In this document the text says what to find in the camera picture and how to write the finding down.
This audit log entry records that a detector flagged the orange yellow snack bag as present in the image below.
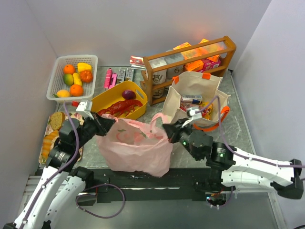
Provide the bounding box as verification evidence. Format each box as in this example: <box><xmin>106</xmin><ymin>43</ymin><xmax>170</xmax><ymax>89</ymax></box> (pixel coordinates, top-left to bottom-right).
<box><xmin>202</xmin><ymin>104</ymin><xmax>214</xmax><ymax>120</ymax></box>

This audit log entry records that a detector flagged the pink plastic grocery bag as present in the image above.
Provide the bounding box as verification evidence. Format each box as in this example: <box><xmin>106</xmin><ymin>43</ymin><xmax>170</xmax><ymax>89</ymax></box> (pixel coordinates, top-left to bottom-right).
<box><xmin>96</xmin><ymin>113</ymin><xmax>173</xmax><ymax>177</ymax></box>

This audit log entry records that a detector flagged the purple toy onion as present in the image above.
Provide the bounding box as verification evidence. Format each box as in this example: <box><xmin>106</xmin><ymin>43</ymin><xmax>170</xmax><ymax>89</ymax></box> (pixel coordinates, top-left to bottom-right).
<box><xmin>122</xmin><ymin>90</ymin><xmax>136</xmax><ymax>100</ymax></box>

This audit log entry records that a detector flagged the silver blue drink can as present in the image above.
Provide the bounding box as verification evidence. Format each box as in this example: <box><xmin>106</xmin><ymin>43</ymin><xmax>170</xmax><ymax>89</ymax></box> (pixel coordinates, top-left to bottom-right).
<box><xmin>181</xmin><ymin>95</ymin><xmax>203</xmax><ymax>104</ymax></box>

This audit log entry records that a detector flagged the orange toy tangerine bottom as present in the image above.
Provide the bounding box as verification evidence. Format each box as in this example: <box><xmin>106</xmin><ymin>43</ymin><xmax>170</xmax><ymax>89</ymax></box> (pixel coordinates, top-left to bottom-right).
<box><xmin>70</xmin><ymin>84</ymin><xmax>83</xmax><ymax>97</ymax></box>

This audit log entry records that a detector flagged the orange toy tangerine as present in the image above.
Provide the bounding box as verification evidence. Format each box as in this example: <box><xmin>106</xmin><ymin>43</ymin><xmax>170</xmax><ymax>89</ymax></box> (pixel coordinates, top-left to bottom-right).
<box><xmin>70</xmin><ymin>84</ymin><xmax>83</xmax><ymax>97</ymax></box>
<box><xmin>63</xmin><ymin>64</ymin><xmax>76</xmax><ymax>74</ymax></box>

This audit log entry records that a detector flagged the floral canvas tote bag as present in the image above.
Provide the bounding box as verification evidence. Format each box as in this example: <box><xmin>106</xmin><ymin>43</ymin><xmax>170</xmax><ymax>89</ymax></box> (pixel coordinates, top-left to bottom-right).
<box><xmin>162</xmin><ymin>72</ymin><xmax>230</xmax><ymax>132</ymax></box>

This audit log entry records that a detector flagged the red snack bag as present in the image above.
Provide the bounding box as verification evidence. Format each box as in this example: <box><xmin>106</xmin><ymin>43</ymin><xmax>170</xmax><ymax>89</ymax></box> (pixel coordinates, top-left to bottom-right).
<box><xmin>180</xmin><ymin>102</ymin><xmax>193</xmax><ymax>112</ymax></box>

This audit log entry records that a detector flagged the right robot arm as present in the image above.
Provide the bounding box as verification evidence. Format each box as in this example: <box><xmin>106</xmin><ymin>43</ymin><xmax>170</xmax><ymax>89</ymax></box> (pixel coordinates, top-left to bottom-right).
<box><xmin>163</xmin><ymin>119</ymin><xmax>304</xmax><ymax>199</ymax></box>

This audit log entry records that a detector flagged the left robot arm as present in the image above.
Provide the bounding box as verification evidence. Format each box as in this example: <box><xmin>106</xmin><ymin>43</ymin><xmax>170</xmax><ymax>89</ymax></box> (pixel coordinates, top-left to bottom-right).
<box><xmin>4</xmin><ymin>113</ymin><xmax>116</xmax><ymax>229</ymax></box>

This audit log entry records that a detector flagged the red toy lobster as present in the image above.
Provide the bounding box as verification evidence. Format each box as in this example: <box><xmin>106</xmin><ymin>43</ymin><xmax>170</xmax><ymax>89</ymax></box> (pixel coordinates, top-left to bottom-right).
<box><xmin>97</xmin><ymin>99</ymin><xmax>143</xmax><ymax>117</ymax></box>

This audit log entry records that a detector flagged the floral serving tray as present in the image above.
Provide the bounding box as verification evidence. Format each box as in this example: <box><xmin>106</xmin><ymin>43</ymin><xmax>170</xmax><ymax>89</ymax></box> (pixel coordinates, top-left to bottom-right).
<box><xmin>38</xmin><ymin>111</ymin><xmax>85</xmax><ymax>165</ymax></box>

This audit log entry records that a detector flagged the yellow plastic tub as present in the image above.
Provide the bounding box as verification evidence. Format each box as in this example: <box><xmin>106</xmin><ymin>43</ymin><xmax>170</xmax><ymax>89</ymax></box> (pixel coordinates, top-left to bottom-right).
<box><xmin>91</xmin><ymin>81</ymin><xmax>147</xmax><ymax>120</ymax></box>

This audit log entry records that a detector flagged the toy bread slice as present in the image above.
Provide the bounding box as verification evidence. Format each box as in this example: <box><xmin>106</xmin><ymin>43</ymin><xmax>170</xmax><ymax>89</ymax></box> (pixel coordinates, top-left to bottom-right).
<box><xmin>50</xmin><ymin>112</ymin><xmax>65</xmax><ymax>130</ymax></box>

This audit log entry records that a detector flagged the pink candy box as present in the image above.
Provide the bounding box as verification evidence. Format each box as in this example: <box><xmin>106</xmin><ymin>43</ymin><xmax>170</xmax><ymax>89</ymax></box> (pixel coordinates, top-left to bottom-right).
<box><xmin>103</xmin><ymin>68</ymin><xmax>117</xmax><ymax>90</ymax></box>

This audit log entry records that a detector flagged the toy croissant bread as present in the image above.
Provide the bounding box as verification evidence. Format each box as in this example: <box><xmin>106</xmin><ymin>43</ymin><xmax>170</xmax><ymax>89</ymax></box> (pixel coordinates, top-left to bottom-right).
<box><xmin>41</xmin><ymin>130</ymin><xmax>59</xmax><ymax>158</ymax></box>

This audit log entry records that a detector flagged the small orange toy pumpkin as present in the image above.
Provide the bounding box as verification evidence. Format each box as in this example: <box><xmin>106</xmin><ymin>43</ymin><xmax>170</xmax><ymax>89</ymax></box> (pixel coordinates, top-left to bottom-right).
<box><xmin>80</xmin><ymin>70</ymin><xmax>93</xmax><ymax>83</ymax></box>

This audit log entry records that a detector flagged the yellow toy banana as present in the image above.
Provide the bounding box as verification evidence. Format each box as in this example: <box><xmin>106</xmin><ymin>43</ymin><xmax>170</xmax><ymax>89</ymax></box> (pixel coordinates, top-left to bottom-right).
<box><xmin>72</xmin><ymin>72</ymin><xmax>82</xmax><ymax>87</ymax></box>

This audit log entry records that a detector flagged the silver chocolate bar box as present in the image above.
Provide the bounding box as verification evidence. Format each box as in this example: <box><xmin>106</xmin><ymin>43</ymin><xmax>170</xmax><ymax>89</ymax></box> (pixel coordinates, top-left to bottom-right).
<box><xmin>116</xmin><ymin>68</ymin><xmax>134</xmax><ymax>83</ymax></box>

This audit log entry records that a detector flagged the white cup on shelf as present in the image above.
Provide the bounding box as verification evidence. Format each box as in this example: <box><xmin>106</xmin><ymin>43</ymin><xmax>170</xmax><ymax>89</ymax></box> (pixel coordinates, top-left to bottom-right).
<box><xmin>152</xmin><ymin>70</ymin><xmax>167</xmax><ymax>85</ymax></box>

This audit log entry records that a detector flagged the toy mango green yellow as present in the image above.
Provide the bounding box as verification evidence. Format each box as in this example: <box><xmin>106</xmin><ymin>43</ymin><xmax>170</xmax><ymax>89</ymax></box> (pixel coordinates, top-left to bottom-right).
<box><xmin>63</xmin><ymin>73</ymin><xmax>74</xmax><ymax>86</ymax></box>

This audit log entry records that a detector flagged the white plastic fruit basket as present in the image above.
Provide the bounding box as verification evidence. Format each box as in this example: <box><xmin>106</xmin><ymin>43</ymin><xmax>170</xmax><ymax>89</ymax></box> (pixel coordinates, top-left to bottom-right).
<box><xmin>46</xmin><ymin>55</ymin><xmax>98</xmax><ymax>103</ymax></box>

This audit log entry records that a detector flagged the yellow toy pepper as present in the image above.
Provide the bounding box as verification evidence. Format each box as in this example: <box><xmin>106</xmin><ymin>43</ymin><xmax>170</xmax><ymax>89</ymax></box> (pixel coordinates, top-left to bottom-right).
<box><xmin>77</xmin><ymin>62</ymin><xmax>92</xmax><ymax>72</ymax></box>

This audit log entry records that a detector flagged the orange toy tangerine top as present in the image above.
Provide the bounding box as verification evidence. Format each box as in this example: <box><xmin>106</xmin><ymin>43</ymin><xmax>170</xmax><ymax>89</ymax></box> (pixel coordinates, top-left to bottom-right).
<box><xmin>63</xmin><ymin>64</ymin><xmax>76</xmax><ymax>74</ymax></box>

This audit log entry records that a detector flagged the red silver foil packet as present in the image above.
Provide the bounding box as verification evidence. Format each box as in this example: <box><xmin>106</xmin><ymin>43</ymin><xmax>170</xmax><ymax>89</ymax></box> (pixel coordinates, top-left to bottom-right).
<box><xmin>130</xmin><ymin>56</ymin><xmax>146</xmax><ymax>70</ymax></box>

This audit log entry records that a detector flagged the orange box on shelf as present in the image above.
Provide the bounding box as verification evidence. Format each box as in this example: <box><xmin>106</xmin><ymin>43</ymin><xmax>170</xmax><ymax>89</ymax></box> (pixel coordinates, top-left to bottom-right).
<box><xmin>184</xmin><ymin>60</ymin><xmax>204</xmax><ymax>72</ymax></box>

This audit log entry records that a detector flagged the pink box on shelf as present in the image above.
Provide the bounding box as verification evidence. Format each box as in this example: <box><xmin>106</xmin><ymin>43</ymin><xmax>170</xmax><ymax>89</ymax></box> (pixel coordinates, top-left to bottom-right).
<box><xmin>202</xmin><ymin>59</ymin><xmax>221</xmax><ymax>71</ymax></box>

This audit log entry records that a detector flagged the wooden shelf rack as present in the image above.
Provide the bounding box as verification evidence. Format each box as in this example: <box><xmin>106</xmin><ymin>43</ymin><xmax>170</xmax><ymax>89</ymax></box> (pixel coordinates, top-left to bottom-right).
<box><xmin>140</xmin><ymin>36</ymin><xmax>236</xmax><ymax>105</ymax></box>

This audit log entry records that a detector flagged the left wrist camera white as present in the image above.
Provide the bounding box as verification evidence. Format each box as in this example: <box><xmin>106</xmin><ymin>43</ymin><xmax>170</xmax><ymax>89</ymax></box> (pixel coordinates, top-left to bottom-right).
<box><xmin>71</xmin><ymin>100</ymin><xmax>94</xmax><ymax>119</ymax></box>

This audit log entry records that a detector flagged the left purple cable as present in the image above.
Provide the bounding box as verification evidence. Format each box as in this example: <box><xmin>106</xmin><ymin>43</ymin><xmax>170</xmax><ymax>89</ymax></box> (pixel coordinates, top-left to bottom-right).
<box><xmin>18</xmin><ymin>102</ymin><xmax>126</xmax><ymax>229</ymax></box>

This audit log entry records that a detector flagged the purple cable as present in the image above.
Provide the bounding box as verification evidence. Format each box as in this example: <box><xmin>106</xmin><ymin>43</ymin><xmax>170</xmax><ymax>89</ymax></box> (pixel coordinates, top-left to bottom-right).
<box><xmin>18</xmin><ymin>102</ymin><xmax>126</xmax><ymax>229</ymax></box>
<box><xmin>197</xmin><ymin>95</ymin><xmax>305</xmax><ymax>208</ymax></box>

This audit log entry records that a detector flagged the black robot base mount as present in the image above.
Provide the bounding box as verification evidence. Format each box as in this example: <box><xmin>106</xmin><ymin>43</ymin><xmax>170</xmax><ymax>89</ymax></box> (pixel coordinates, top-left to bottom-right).
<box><xmin>66</xmin><ymin>167</ymin><xmax>236</xmax><ymax>208</ymax></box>

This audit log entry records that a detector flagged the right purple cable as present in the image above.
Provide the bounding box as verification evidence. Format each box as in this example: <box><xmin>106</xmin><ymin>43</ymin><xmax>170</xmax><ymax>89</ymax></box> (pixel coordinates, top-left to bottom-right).
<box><xmin>197</xmin><ymin>95</ymin><xmax>305</xmax><ymax>208</ymax></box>

